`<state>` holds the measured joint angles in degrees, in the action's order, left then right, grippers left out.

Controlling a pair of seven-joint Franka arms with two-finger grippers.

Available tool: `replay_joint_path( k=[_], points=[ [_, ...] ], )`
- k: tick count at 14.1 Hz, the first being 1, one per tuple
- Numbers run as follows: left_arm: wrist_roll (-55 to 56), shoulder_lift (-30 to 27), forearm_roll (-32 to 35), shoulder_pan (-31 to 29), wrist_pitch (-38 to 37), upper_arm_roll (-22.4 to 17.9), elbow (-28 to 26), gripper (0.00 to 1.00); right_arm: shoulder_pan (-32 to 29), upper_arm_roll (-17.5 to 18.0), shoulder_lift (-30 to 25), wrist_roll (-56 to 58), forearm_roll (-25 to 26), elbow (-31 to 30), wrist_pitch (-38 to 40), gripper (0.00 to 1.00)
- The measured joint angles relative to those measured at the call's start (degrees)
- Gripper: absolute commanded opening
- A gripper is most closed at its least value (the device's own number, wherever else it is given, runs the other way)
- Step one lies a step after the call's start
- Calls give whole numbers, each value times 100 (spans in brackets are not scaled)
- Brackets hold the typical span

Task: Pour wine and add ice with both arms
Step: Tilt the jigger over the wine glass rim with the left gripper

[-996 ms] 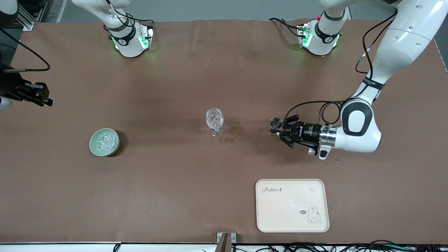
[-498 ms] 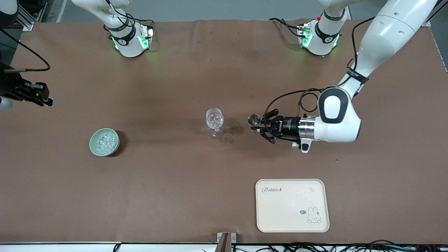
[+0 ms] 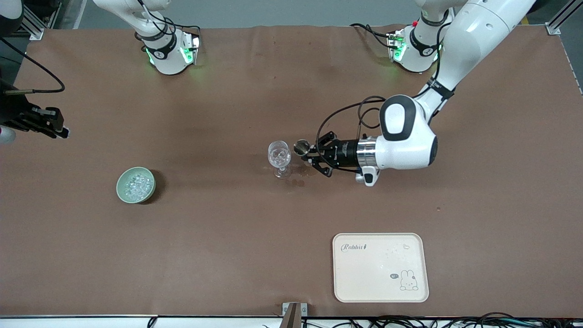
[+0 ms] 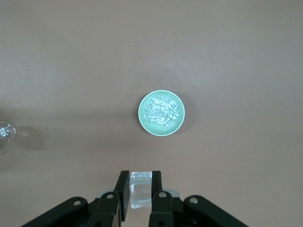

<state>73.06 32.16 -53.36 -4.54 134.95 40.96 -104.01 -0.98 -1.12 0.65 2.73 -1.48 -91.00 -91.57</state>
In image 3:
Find clear ice cubes pile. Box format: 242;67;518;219
124;172;153;201

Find clear wine glass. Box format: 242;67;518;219
267;140;292;179

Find green ceramic bowl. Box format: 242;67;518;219
116;167;157;204

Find brown table cover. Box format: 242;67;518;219
0;25;583;318

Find cream rabbit print tray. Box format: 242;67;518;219
332;233;430;303

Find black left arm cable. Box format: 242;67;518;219
316;20;451;174

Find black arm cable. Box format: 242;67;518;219
316;20;451;174
0;37;66;94

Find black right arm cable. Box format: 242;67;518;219
0;37;66;94

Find aluminium frame profile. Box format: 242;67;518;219
9;0;62;41
546;0;583;35

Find black left base cable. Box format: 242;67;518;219
349;23;396;48

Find metal table edge bracket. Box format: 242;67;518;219
281;302;308;328

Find black cable bundle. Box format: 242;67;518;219
262;312;583;328

